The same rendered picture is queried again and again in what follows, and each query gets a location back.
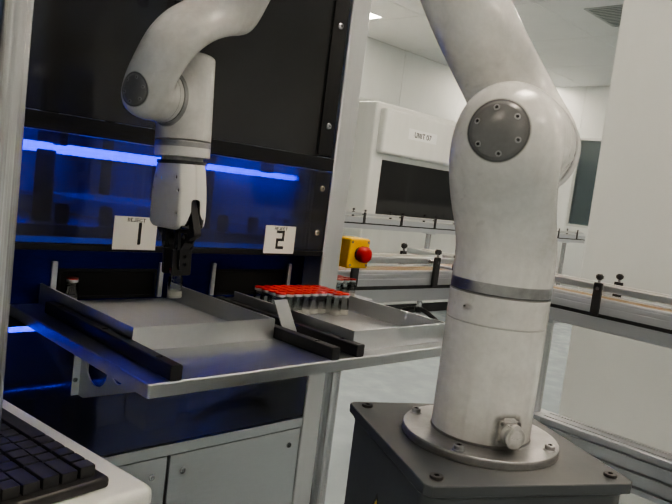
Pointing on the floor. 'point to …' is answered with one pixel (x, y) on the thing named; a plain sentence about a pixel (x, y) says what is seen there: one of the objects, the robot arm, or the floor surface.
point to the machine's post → (313, 269)
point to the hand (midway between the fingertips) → (176, 261)
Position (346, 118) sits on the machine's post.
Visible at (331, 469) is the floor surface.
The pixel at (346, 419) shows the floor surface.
